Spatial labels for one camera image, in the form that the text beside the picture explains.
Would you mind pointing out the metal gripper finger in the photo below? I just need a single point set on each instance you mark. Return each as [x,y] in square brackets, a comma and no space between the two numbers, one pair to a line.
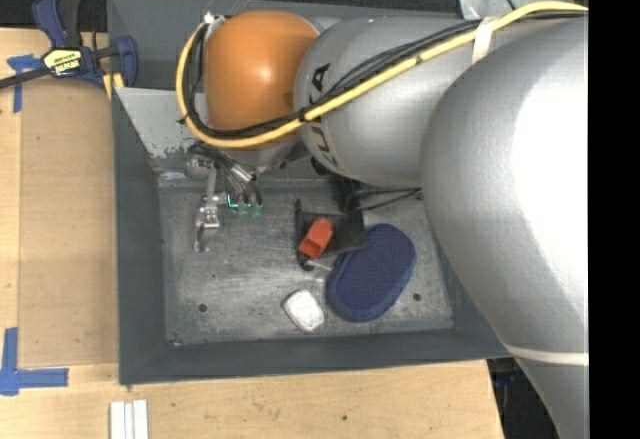
[206,222]
[214,200]

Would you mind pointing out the grey metal bin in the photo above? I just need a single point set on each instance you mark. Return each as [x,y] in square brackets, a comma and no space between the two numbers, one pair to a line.
[235,277]

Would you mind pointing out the orange-red small block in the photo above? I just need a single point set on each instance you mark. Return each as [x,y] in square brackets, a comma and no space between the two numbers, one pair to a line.
[316,238]

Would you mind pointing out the white rounded block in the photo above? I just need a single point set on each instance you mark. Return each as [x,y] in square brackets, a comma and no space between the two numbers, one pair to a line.
[304,310]

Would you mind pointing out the pale wood flat board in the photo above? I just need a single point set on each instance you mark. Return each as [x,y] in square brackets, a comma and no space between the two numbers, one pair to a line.
[65,227]

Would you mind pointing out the dark blue oval case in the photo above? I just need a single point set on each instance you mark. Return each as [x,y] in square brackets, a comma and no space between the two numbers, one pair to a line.
[372,274]

